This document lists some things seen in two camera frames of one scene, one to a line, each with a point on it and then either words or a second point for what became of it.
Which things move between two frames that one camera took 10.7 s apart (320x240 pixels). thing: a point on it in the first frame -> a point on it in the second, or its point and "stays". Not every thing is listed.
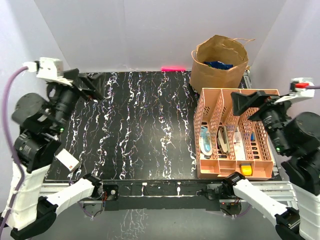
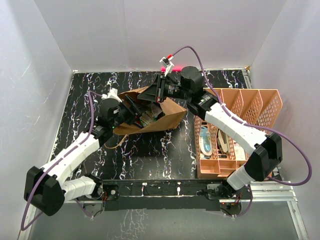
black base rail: x=161 y=194 stays
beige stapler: x=222 y=139 stays
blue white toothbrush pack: x=205 y=140 stays
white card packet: x=239 y=147 stays
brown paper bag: x=218 y=48 -> x=171 y=118
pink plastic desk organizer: x=226 y=144 stays
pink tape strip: x=171 y=69 stays
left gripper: x=95 y=82 -> x=134 y=110
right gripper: x=240 y=101 -> x=151 y=95
